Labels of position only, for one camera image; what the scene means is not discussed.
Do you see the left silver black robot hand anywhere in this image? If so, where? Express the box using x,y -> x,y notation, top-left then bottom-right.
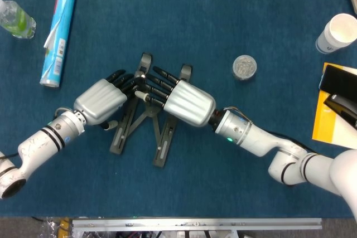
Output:
73,69 -> 140,132

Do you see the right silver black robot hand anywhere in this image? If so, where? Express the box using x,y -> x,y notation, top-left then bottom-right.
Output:
134,66 -> 218,127

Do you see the black folding laptop stand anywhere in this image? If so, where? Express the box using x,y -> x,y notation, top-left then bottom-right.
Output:
109,52 -> 193,168

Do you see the clear jar of paper clips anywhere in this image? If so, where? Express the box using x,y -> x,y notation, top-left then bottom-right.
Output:
232,55 -> 257,82

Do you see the blue carpet table cover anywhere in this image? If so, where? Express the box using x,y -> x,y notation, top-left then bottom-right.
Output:
0,0 -> 357,218

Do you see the light blue plastic wrap roll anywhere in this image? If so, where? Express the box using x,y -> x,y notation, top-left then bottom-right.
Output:
39,0 -> 79,88

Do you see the clear bottle with green label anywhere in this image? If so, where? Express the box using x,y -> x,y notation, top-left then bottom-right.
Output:
0,0 -> 37,39

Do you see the small yellow object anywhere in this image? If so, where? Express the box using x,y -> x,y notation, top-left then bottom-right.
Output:
60,217 -> 70,235

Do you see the yellow and white notebook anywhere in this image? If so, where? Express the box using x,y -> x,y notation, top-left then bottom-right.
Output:
311,62 -> 357,149

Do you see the crumpled clear plastic wrapper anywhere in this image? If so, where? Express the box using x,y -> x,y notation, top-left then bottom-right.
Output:
38,218 -> 61,238

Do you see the black smartphone with blue case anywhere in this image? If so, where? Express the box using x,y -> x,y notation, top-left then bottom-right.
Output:
319,64 -> 357,96

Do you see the black stapler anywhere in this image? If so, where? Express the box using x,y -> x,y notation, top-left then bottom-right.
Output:
323,93 -> 357,130

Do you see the silver aluminium rail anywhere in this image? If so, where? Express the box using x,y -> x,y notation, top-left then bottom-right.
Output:
71,217 -> 323,232

